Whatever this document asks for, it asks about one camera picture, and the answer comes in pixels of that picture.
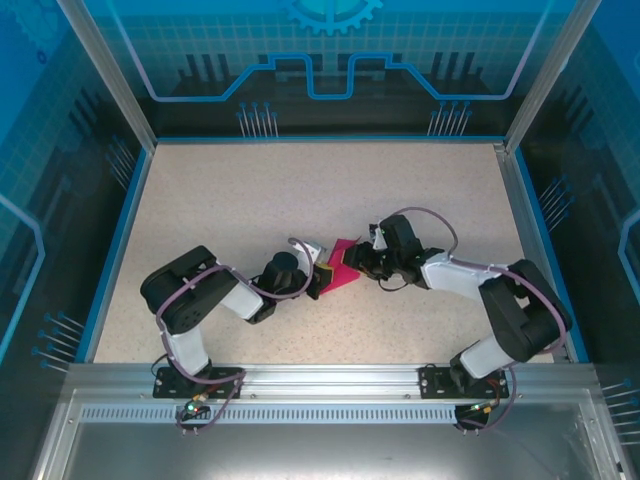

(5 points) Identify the pink square paper sheet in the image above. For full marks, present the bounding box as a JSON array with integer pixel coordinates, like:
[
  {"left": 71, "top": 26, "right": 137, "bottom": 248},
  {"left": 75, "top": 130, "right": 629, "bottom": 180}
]
[{"left": 318, "top": 234, "right": 364, "bottom": 297}]

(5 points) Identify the shiny metal sheet tray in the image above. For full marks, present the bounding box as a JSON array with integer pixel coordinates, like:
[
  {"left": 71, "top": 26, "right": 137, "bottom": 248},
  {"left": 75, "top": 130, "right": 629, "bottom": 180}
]
[{"left": 29, "top": 389, "right": 626, "bottom": 480}]

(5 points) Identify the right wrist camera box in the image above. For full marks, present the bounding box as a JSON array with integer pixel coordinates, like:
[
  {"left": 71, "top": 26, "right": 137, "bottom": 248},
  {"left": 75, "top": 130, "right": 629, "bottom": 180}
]
[{"left": 368, "top": 222, "right": 390, "bottom": 251}]

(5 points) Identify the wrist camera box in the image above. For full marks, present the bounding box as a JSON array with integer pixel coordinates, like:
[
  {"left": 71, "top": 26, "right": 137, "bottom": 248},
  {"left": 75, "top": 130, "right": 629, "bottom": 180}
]
[
  {"left": 289, "top": 238, "right": 326, "bottom": 262},
  {"left": 368, "top": 222, "right": 390, "bottom": 251}
]

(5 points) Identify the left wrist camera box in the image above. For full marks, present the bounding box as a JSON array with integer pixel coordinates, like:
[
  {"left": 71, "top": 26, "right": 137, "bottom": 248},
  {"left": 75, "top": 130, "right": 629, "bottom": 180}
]
[{"left": 289, "top": 238, "right": 326, "bottom": 262}]

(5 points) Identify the aluminium mounting rail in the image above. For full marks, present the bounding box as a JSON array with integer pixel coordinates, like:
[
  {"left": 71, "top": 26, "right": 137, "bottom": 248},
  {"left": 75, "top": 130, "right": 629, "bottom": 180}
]
[{"left": 67, "top": 362, "right": 597, "bottom": 402}]

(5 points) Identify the slotted grey cable duct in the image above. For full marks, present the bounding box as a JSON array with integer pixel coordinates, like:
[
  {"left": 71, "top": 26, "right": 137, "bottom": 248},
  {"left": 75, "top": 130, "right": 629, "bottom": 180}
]
[{"left": 79, "top": 405, "right": 501, "bottom": 424}]

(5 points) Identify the aluminium table side rail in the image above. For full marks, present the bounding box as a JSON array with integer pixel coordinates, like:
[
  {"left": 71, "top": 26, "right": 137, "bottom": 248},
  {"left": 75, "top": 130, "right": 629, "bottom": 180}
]
[{"left": 492, "top": 142, "right": 574, "bottom": 364}]

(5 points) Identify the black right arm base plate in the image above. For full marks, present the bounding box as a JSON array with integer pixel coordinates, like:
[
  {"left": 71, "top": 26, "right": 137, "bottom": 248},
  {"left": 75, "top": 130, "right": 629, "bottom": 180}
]
[{"left": 418, "top": 364, "right": 511, "bottom": 400}]

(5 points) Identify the left cable connector with LED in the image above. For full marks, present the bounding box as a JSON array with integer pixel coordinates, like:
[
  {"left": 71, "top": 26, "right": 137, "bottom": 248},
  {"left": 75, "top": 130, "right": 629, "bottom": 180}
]
[{"left": 180, "top": 392, "right": 210, "bottom": 419}]

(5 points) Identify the cable connector with led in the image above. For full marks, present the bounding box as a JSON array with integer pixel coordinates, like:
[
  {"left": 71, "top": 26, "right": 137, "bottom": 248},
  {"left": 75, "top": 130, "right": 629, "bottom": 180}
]
[
  {"left": 467, "top": 398, "right": 502, "bottom": 417},
  {"left": 180, "top": 392, "right": 210, "bottom": 419}
]

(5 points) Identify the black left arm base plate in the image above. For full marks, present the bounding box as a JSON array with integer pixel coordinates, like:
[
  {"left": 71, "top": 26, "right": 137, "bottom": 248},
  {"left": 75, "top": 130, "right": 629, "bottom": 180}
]
[{"left": 152, "top": 367, "right": 245, "bottom": 400}]

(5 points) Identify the right cable connector with LED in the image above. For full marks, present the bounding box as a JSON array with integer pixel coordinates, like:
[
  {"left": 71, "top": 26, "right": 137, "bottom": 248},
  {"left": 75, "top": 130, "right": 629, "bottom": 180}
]
[{"left": 467, "top": 398, "right": 502, "bottom": 417}]

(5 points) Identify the aluminium frame post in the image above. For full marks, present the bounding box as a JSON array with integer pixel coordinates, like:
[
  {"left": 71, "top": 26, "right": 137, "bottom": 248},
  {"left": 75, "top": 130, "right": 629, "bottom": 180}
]
[
  {"left": 56, "top": 0, "right": 159, "bottom": 151},
  {"left": 502, "top": 0, "right": 605, "bottom": 151}
]

